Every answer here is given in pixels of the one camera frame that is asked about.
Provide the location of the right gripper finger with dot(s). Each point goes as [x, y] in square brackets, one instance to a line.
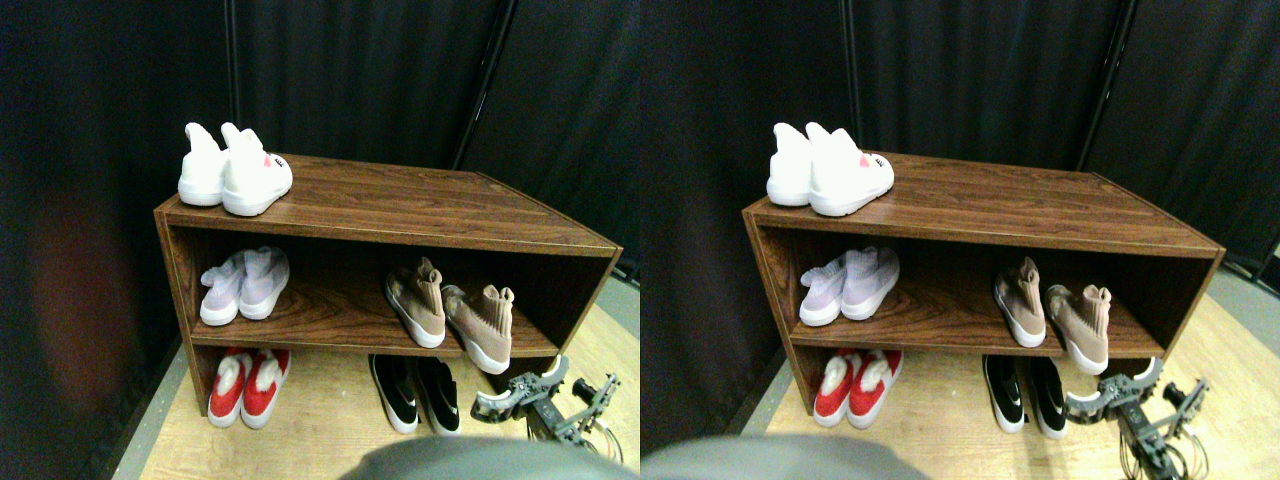
[1086, 408]
[493, 406]
[545, 377]
[1139, 379]

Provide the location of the black shoe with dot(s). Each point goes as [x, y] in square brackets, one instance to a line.
[395, 396]
[1005, 396]
[1047, 400]
[438, 398]

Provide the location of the tan shoe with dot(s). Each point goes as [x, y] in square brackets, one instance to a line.
[482, 328]
[1020, 308]
[418, 308]
[1085, 328]

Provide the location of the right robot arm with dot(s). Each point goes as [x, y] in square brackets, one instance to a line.
[568, 435]
[1158, 450]

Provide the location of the red shoe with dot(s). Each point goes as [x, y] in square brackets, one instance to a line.
[834, 398]
[227, 397]
[263, 393]
[872, 393]

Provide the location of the brown shoe rack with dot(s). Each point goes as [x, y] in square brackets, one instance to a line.
[400, 200]
[990, 200]

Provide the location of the lilac shoe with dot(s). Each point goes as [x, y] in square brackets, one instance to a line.
[822, 299]
[870, 287]
[264, 287]
[221, 297]

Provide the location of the black curtain stand pole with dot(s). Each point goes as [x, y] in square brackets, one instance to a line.
[486, 80]
[232, 60]
[1108, 80]

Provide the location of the white shoe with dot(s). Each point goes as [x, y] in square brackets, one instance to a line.
[252, 187]
[788, 180]
[202, 180]
[848, 187]

